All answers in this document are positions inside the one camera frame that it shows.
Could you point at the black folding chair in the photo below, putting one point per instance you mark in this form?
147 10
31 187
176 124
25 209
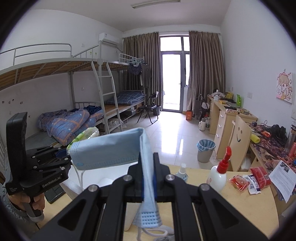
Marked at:
150 105

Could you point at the brown curtain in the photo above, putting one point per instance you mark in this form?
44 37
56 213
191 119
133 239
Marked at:
205 69
143 51

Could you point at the person's left forearm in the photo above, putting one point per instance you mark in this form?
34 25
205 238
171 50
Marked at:
13 217

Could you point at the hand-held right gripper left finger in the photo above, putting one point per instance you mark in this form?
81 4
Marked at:
141 183

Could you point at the white snack packet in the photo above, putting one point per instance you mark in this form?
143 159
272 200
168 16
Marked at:
253 185

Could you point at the blue spray bottle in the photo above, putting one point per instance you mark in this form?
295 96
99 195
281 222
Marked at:
182 175

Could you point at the yellow packet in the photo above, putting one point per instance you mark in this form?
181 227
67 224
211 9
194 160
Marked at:
255 138

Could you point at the white bottle red pump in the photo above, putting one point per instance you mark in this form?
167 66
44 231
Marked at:
218 178

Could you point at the grey metal bed ladder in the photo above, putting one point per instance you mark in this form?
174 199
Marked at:
108 92

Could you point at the grey metal bunk bed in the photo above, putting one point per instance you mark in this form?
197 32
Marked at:
46 67
124 66

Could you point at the glass balcony door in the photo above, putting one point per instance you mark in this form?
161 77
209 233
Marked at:
172 76

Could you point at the printed paper sheet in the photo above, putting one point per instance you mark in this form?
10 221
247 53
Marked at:
283 180

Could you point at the dark bucket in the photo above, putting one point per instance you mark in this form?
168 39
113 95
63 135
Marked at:
156 110

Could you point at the folded blue plaid quilt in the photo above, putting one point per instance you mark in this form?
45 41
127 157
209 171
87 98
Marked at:
127 96

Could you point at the wooden desk with drawers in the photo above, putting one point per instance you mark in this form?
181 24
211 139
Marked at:
223 125

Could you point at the pink cartoon wall poster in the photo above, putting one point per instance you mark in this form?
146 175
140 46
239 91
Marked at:
284 88

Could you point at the white thermos flask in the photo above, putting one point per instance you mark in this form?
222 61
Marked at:
202 125

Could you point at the wooden chair with smiley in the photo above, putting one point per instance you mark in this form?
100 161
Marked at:
240 143

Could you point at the dark tumbler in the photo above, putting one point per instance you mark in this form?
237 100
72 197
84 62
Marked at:
291 136

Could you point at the large red snack packet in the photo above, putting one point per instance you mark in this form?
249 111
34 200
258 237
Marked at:
260 177

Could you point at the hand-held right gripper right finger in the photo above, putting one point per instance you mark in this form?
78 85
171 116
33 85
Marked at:
156 183

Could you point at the green bag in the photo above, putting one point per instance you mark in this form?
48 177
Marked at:
239 100

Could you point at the white air conditioner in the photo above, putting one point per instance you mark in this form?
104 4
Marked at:
108 39

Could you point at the person's left hand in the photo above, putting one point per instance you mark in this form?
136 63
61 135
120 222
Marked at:
38 202

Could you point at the rumpled blue plaid quilt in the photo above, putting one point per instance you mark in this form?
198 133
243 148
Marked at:
67 122

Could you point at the grey trash bin blue bag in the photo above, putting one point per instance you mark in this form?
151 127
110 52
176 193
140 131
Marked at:
205 150

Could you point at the dark hanging clothes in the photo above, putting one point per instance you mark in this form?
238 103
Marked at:
136 69

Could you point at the small red snack packet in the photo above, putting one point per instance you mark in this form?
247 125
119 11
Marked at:
239 183

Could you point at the black headphones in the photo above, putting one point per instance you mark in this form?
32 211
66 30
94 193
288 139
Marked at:
277 132

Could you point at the dark flat board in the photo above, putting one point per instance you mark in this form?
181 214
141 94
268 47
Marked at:
54 193

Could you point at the blue face mask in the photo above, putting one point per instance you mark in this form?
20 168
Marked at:
106 150

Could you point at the ceiling tube light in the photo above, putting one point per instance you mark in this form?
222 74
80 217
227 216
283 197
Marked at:
156 4

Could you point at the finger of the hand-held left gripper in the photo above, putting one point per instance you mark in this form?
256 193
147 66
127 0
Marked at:
46 151
53 164

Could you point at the pack of water bottles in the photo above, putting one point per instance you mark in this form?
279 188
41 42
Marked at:
86 136

